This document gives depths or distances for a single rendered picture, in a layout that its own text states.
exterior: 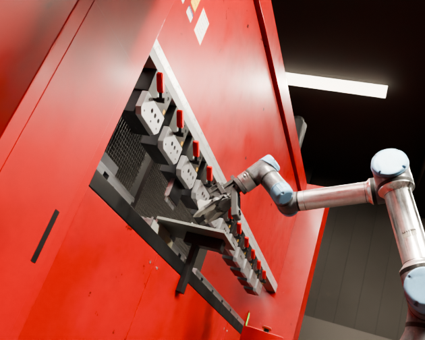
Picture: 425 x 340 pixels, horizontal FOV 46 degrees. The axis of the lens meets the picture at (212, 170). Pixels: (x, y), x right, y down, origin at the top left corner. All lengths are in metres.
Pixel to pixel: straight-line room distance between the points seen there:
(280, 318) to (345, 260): 2.24
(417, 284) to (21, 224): 1.07
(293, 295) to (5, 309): 3.18
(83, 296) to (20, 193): 0.48
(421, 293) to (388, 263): 4.51
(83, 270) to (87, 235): 0.09
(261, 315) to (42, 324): 2.88
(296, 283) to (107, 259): 2.76
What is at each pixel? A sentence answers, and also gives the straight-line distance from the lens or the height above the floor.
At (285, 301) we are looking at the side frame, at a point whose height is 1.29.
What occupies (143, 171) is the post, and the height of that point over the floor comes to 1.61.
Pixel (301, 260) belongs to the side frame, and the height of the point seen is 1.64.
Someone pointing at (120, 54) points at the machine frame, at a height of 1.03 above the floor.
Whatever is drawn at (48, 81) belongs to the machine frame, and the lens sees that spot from 0.87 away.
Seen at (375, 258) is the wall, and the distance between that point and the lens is 6.02.
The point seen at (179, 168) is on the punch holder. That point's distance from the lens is 1.85.
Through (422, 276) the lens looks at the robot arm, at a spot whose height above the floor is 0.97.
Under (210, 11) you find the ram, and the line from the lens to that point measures 1.96.
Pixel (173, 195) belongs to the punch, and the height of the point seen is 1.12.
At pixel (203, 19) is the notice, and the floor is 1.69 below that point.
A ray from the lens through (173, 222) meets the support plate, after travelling 1.78.
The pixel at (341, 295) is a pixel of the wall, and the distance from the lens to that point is 5.87.
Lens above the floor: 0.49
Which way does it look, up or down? 23 degrees up
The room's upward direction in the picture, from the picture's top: 20 degrees clockwise
